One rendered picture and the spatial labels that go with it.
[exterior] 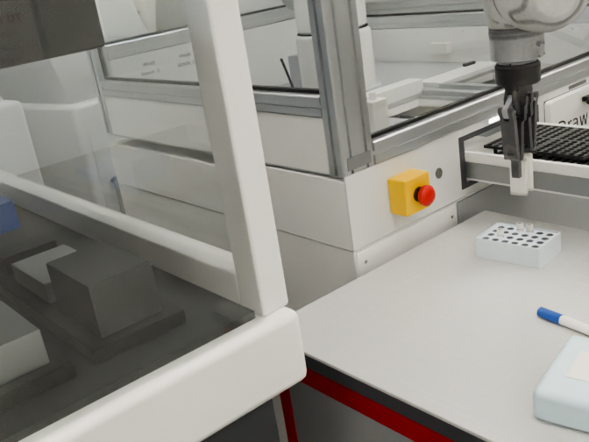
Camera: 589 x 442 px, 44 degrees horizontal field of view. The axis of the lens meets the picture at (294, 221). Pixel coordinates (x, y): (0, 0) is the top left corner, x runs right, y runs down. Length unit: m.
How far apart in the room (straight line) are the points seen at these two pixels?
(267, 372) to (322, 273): 0.55
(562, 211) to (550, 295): 0.70
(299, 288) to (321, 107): 0.42
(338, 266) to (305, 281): 0.13
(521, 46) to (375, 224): 0.41
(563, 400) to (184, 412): 0.44
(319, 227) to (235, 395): 0.56
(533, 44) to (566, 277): 0.39
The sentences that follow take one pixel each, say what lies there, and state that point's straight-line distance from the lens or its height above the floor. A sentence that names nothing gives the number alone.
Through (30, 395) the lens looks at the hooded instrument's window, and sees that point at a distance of 0.79.
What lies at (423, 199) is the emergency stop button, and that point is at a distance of 1.35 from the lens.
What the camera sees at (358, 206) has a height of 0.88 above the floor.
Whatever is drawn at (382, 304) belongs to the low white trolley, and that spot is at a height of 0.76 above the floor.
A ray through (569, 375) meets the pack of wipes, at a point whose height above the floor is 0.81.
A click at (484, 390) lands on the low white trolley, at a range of 1.01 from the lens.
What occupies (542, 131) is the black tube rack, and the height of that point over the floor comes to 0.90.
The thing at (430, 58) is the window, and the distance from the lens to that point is 1.47.
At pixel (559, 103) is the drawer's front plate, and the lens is 1.80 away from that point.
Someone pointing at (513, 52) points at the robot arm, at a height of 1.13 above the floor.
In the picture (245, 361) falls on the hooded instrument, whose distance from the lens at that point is 0.90.
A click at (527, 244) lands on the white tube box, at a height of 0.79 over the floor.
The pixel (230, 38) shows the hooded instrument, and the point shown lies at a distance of 0.84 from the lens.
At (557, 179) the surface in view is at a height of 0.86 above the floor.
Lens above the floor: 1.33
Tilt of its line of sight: 20 degrees down
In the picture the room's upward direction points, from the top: 9 degrees counter-clockwise
